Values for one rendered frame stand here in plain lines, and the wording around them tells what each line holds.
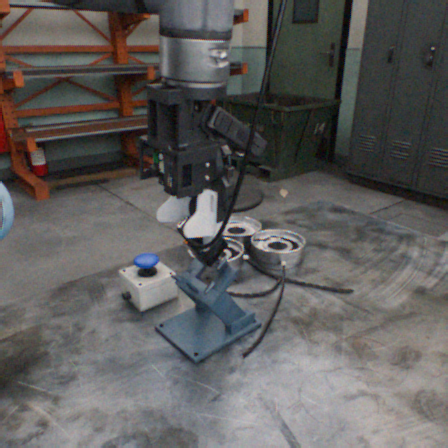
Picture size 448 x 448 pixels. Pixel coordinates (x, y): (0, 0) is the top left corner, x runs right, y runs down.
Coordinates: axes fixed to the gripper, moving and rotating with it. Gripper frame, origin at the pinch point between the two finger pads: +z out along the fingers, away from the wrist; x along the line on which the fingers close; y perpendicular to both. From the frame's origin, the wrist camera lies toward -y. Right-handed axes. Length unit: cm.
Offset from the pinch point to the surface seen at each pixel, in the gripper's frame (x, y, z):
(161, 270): -11.0, -1.8, 12.3
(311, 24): -235, -370, -11
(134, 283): -10.8, 3.7, 12.2
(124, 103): -334, -209, 70
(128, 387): 3.3, 14.6, 15.2
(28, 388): -5.4, 23.3, 16.0
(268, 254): -3.1, -20.6, 12.7
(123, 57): -337, -213, 28
